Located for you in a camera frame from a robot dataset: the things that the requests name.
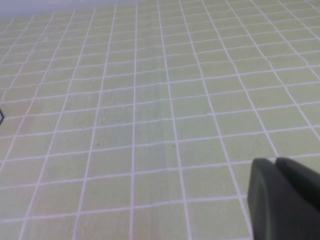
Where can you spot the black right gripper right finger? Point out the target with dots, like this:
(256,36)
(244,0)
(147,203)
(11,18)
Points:
(302,182)

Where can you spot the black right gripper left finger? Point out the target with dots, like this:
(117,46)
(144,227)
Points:
(270,205)

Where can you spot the green checked tablecloth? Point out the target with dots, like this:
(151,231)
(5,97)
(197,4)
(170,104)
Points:
(140,105)

